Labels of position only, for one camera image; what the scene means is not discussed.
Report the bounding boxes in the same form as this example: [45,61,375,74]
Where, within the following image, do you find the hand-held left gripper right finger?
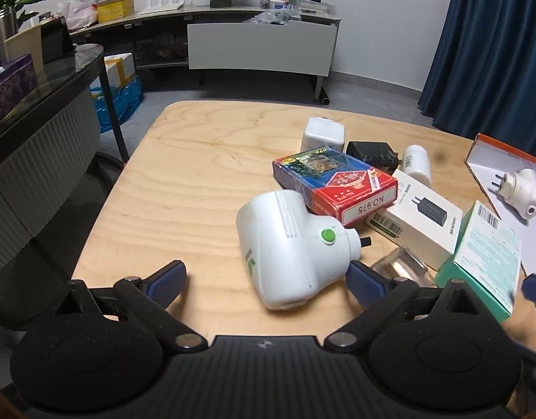
[325,259,500,352]

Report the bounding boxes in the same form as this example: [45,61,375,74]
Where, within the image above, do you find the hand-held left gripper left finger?
[54,259,210,351]

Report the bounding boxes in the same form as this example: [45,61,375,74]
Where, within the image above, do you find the teal and white box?
[435,201,523,324]

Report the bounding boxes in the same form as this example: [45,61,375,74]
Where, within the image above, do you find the white charger box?
[366,169,472,270]

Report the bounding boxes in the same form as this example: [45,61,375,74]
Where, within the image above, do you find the large white green-button plug device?
[236,190,372,311]

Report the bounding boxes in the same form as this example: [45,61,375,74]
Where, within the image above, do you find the red and blue card box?
[272,147,398,228]

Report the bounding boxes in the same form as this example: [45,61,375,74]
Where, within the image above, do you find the orange-edged white box tray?
[464,133,536,228]

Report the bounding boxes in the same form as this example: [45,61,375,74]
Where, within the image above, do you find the white square plug adapter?
[300,116,346,153]

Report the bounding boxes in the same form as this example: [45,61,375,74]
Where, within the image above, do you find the clear plastic piece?
[370,247,437,288]

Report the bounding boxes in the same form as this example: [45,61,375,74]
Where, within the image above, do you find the small white plug device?
[491,168,536,221]

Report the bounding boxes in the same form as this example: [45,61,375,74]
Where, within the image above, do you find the black charger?
[346,141,400,171]

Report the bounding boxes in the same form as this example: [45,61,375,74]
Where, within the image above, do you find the small white bottle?
[401,145,432,186]

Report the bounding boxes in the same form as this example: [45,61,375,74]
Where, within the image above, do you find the dark round glass table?
[0,44,129,332]

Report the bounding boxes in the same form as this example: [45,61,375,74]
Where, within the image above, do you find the blue plastic bags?
[91,76,145,134]

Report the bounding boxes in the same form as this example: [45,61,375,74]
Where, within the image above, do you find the white and yellow cardboard box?
[104,52,136,89]

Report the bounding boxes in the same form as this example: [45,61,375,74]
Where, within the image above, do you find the dark blue curtain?
[419,0,536,158]

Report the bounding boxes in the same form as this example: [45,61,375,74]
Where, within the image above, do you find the purple box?
[0,53,37,127]

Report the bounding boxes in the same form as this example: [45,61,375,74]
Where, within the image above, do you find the white open drawer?
[187,21,340,77]

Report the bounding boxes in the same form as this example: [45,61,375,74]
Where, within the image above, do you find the grey television stand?
[69,6,342,101]

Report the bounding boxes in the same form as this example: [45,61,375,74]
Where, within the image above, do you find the beige paper bag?
[5,26,44,75]

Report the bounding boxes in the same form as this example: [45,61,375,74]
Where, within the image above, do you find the stack of white boxes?
[259,0,339,15]

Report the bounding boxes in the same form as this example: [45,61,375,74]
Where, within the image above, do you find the clear bags in drawer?
[243,10,301,24]

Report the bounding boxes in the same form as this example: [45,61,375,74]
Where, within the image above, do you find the white plastic bag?
[56,0,98,30]

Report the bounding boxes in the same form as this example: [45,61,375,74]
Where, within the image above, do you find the steel thermos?
[0,6,19,64]

